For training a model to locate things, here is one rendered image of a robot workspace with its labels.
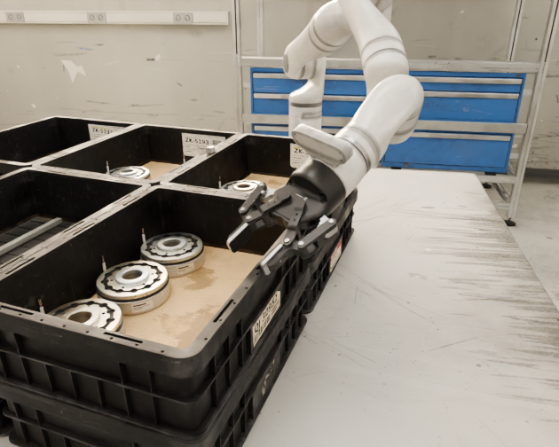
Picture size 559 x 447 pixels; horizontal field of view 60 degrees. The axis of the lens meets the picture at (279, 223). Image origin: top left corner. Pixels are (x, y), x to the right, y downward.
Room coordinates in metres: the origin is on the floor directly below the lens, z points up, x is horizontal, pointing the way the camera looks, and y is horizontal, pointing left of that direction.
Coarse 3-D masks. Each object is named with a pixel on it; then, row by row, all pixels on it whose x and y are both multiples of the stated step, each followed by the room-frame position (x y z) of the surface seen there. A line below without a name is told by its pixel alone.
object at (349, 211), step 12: (348, 204) 1.00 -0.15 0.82; (348, 216) 1.03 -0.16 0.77; (348, 228) 1.03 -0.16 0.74; (336, 240) 0.93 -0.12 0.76; (348, 240) 1.02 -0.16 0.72; (324, 252) 0.80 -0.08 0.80; (312, 264) 0.74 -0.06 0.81; (324, 264) 0.83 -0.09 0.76; (336, 264) 0.91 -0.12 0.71; (312, 276) 0.77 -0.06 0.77; (324, 276) 0.84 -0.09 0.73; (312, 288) 0.77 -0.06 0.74; (324, 288) 0.82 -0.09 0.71; (312, 300) 0.77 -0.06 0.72
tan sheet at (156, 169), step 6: (150, 162) 1.27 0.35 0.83; (156, 162) 1.27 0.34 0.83; (150, 168) 1.22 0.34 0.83; (156, 168) 1.22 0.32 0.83; (162, 168) 1.22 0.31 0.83; (168, 168) 1.22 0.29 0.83; (174, 168) 1.22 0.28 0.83; (150, 174) 1.17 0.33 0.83; (156, 174) 1.17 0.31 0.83; (162, 174) 1.17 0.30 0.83
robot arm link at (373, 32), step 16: (352, 0) 0.90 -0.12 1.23; (368, 0) 0.88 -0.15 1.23; (352, 16) 0.88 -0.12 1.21; (368, 16) 0.85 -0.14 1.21; (384, 16) 0.86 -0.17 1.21; (352, 32) 0.88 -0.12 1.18; (368, 32) 0.83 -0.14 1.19; (384, 32) 0.81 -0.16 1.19; (368, 48) 0.80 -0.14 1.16; (384, 48) 0.79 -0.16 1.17; (400, 48) 0.79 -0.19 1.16
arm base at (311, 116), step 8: (296, 112) 1.32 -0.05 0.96; (304, 112) 1.31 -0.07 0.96; (312, 112) 1.32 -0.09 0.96; (320, 112) 1.34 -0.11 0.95; (296, 120) 1.32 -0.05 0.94; (304, 120) 1.31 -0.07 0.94; (312, 120) 1.32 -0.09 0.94; (320, 120) 1.34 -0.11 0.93; (288, 128) 1.36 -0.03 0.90; (320, 128) 1.34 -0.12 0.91; (288, 136) 1.36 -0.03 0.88
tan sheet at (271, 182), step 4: (248, 176) 1.15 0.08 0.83; (252, 176) 1.15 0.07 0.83; (256, 176) 1.15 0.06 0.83; (260, 176) 1.15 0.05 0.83; (264, 176) 1.15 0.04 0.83; (268, 176) 1.15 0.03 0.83; (272, 176) 1.15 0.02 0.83; (276, 176) 1.15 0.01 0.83; (252, 180) 1.13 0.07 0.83; (256, 180) 1.13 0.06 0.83; (260, 180) 1.13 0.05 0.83; (264, 180) 1.13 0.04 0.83; (268, 180) 1.13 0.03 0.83; (272, 180) 1.13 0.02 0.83; (276, 180) 1.13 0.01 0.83; (280, 180) 1.13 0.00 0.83; (284, 180) 1.13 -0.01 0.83; (268, 184) 1.09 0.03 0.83; (272, 184) 1.09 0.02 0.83; (276, 184) 1.09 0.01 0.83; (280, 184) 1.09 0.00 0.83; (284, 184) 1.09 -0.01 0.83; (272, 188) 1.07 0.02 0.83; (276, 188) 1.07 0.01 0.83
